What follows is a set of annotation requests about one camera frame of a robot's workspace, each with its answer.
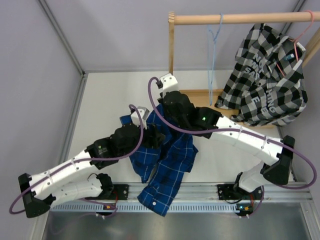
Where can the blue wire hanger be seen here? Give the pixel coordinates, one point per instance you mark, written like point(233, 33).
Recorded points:
point(212, 38)

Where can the slotted grey cable duct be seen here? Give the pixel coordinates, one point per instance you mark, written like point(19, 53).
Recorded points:
point(136, 207)

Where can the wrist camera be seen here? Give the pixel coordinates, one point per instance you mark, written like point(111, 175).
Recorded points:
point(169, 84)
point(140, 116)

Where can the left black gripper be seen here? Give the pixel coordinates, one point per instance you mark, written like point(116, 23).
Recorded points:
point(156, 138)

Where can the pink wire hanger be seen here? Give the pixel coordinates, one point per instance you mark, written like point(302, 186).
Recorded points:
point(297, 40)

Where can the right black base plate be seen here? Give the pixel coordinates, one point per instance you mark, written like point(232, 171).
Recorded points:
point(227, 192)

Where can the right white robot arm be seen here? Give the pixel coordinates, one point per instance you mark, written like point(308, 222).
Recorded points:
point(276, 159)

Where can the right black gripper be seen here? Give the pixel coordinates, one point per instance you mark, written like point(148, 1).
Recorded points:
point(167, 114)

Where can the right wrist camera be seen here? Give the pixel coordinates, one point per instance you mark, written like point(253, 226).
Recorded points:
point(169, 84)

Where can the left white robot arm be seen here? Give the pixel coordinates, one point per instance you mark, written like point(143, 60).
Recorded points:
point(77, 178)

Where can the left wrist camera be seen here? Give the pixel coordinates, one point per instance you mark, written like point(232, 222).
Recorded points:
point(140, 116)

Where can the aluminium mounting rail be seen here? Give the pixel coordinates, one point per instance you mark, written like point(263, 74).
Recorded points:
point(208, 192)

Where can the black white checkered shirt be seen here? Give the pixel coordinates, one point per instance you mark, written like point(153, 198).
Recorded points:
point(267, 85)

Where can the grey corner frame post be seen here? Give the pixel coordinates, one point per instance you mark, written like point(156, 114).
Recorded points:
point(60, 34)

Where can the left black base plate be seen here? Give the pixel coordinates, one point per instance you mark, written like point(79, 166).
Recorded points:
point(120, 192)

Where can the wooden clothes rack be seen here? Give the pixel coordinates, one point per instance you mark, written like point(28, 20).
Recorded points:
point(259, 18)

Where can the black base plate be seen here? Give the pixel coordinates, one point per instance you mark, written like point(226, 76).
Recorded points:
point(227, 192)
point(120, 192)

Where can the blue plaid shirt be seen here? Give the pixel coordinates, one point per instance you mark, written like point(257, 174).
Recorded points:
point(163, 168)

